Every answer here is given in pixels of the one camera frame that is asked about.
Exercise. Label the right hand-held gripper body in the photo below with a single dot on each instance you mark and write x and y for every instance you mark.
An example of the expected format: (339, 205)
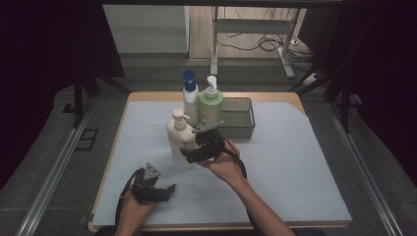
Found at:
(209, 144)

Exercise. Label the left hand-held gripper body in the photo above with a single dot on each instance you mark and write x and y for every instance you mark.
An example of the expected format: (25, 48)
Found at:
(144, 188)

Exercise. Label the cream pump bottle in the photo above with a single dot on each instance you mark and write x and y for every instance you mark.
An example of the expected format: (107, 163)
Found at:
(178, 137)

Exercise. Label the green pump bottle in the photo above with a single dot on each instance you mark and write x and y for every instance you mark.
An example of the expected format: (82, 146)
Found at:
(211, 105)

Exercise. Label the grey metal mesh basket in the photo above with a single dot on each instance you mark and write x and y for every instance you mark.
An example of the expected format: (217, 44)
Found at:
(239, 118)

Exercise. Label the white bottle with blue cap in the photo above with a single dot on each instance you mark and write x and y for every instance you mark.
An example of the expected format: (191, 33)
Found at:
(190, 98)

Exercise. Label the person's right hand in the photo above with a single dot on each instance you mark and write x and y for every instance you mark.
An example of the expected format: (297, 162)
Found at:
(226, 165)

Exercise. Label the black metal stand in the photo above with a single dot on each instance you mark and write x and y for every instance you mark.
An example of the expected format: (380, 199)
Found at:
(344, 108)
(78, 101)

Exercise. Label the white cabinet panel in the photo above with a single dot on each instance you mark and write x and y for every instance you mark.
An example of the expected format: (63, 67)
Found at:
(146, 29)

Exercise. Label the dark curtain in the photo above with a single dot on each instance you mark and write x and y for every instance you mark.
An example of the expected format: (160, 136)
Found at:
(39, 65)
(387, 65)

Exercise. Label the black square floor bracket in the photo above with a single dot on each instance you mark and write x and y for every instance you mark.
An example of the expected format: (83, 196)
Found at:
(88, 139)

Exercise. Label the aluminium floor rail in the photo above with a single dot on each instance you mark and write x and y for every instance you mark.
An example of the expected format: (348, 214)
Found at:
(364, 177)
(52, 183)

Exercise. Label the white metal desk frame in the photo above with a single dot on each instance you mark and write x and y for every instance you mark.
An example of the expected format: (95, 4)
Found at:
(252, 26)

